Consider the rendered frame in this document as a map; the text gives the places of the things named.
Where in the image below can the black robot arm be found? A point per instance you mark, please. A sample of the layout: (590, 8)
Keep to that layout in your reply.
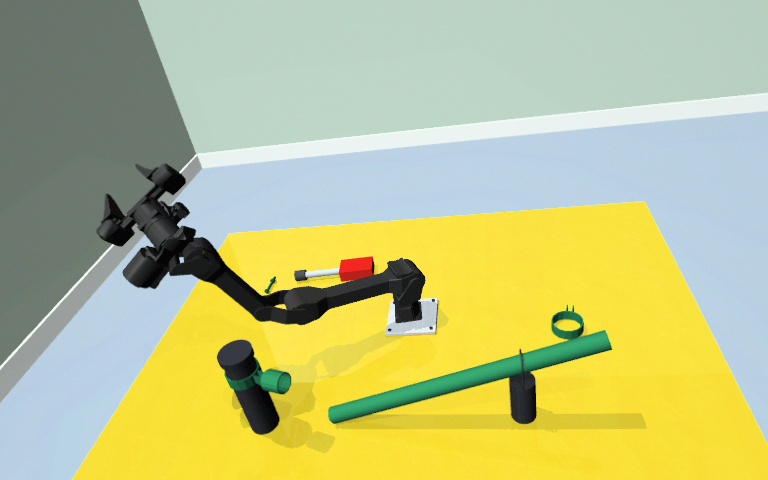
(402, 277)

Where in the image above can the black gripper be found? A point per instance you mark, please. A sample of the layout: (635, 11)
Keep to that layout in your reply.
(117, 229)

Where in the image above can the green long rail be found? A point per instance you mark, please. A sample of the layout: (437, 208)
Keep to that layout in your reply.
(569, 350)

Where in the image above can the green ring with two small tabs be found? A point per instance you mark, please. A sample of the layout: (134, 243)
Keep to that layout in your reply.
(567, 315)

